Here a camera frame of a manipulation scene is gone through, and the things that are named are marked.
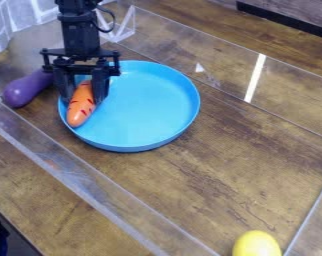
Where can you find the blue round plate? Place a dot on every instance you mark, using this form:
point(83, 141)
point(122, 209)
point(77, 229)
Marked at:
point(153, 105)

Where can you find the yellow toy lemon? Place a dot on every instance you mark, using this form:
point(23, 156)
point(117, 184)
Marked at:
point(257, 243)

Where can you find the clear acrylic triangle bracket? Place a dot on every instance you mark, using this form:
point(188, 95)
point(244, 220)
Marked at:
point(117, 28)

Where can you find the orange toy carrot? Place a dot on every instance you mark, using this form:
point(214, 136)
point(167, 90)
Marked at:
point(82, 105)

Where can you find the black bar at back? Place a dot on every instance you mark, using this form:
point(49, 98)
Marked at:
point(280, 18)

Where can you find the white grid curtain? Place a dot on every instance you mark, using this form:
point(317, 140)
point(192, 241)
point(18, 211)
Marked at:
point(21, 14)

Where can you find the purple toy eggplant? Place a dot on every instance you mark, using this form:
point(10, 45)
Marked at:
point(23, 89)

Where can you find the clear acrylic enclosure wall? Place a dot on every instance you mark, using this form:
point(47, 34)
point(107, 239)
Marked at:
point(244, 171)

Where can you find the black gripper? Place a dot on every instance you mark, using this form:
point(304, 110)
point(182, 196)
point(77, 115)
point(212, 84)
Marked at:
point(82, 53)

